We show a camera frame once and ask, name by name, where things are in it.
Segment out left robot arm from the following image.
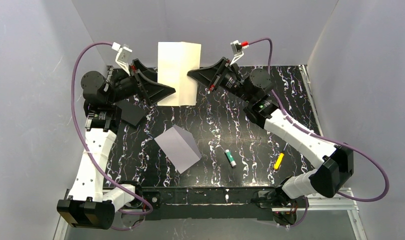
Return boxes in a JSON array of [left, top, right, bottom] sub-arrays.
[[56, 59, 175, 230]]

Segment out cream letter paper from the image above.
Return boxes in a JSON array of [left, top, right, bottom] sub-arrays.
[[157, 41, 202, 107]]

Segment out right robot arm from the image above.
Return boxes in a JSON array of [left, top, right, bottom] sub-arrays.
[[187, 57, 354, 201]]

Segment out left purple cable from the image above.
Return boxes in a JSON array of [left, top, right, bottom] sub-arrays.
[[70, 41, 154, 232]]

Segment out aluminium frame rail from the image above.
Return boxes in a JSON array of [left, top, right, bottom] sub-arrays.
[[53, 65, 369, 240]]

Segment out green white glue stick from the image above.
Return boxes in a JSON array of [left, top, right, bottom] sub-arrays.
[[224, 149, 237, 168]]

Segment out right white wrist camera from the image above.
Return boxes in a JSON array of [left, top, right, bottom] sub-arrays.
[[230, 40, 249, 65]]

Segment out purple cable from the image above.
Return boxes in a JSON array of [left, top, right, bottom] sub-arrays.
[[248, 37, 390, 229], [70, 41, 154, 232]]

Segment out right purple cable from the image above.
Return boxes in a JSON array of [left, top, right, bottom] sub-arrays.
[[248, 37, 390, 229]]

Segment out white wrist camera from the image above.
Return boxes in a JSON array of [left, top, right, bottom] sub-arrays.
[[111, 42, 133, 76], [230, 40, 249, 65]]

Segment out yellow handled screwdriver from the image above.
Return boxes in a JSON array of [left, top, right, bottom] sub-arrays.
[[273, 143, 288, 171]]

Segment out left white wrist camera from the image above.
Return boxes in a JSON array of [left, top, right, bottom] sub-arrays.
[[111, 42, 133, 76]]

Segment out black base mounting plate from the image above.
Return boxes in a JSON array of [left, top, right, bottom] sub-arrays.
[[136, 184, 309, 226]]

